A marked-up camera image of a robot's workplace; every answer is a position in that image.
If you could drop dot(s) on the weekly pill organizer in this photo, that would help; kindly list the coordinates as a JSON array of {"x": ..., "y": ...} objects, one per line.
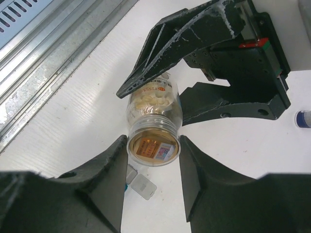
[{"x": 139, "y": 183}]

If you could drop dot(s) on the white cap pill bottle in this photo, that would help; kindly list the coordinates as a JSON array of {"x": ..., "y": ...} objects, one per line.
[{"x": 303, "y": 119}]

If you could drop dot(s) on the clear bottle gold cap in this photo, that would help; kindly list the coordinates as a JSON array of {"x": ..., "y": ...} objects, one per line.
[{"x": 156, "y": 105}]

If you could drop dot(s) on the slotted cable duct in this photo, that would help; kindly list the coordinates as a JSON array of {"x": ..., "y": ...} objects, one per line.
[{"x": 19, "y": 18}]

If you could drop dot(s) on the aluminium mounting rail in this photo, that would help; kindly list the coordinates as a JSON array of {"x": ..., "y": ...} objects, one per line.
[{"x": 33, "y": 70}]

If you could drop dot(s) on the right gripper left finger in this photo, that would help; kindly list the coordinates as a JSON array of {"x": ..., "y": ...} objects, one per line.
[{"x": 87, "y": 199}]

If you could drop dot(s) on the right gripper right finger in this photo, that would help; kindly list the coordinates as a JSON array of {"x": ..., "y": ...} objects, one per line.
[{"x": 219, "y": 200}]

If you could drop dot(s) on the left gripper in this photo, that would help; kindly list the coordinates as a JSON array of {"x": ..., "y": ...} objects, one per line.
[{"x": 246, "y": 74}]

